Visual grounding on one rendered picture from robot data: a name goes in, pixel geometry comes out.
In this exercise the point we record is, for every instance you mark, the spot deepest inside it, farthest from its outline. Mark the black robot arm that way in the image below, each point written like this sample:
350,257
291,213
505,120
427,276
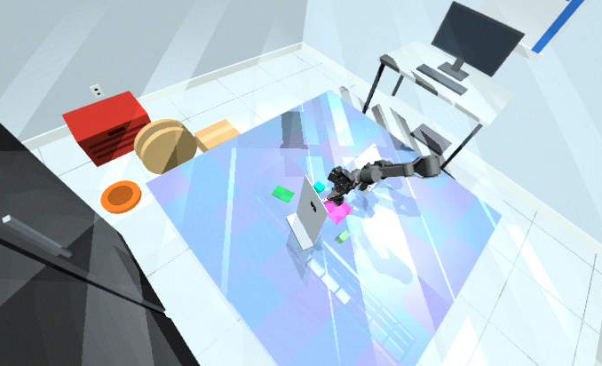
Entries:
427,166

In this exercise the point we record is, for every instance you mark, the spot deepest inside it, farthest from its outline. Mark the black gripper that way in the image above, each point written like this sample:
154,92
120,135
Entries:
343,186

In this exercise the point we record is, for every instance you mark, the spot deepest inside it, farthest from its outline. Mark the small cyan cube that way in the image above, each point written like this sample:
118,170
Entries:
318,187

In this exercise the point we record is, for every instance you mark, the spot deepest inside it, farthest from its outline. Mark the small green block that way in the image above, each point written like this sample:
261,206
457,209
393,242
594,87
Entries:
343,237

